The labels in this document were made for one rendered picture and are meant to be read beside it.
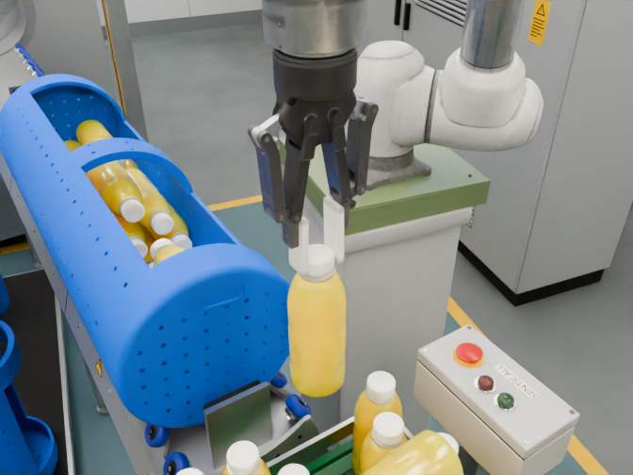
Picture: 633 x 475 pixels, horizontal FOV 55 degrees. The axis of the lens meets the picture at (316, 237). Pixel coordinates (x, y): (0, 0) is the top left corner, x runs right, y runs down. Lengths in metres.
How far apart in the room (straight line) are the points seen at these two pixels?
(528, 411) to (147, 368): 0.50
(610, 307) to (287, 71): 2.47
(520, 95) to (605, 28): 1.02
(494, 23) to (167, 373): 0.79
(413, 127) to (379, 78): 0.12
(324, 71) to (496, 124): 0.77
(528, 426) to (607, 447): 1.52
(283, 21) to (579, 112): 1.89
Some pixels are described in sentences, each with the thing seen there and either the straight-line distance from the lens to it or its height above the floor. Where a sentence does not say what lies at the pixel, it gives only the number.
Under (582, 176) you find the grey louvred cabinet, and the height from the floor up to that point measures 0.60.
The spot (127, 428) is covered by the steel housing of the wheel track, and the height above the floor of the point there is 0.88.
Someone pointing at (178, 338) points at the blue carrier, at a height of 1.15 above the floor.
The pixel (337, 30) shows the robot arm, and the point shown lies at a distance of 0.52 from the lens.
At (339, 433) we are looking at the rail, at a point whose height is 0.97.
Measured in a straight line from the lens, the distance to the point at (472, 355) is 0.88.
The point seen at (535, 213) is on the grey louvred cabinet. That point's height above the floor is 0.48.
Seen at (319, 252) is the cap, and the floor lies 1.33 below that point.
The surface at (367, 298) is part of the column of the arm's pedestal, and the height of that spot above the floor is 0.81.
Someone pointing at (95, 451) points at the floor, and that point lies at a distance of 2.25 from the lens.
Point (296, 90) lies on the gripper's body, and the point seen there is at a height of 1.53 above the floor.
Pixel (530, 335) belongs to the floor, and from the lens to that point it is 2.63.
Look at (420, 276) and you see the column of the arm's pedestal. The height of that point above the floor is 0.83.
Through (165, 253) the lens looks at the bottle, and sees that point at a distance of 0.96.
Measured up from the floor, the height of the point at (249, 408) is 1.02.
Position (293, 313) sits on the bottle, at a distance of 0.68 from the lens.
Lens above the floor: 1.73
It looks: 35 degrees down
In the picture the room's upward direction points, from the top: straight up
